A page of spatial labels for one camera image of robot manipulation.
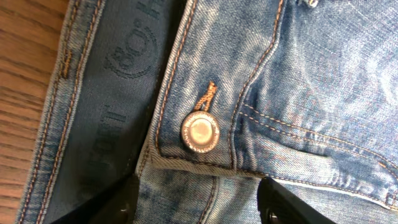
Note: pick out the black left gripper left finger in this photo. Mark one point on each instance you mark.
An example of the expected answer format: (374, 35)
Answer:
(116, 204)

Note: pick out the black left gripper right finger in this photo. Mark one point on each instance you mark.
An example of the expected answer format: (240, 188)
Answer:
(278, 205)

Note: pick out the light blue denim jeans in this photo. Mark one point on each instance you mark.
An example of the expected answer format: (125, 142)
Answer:
(203, 99)

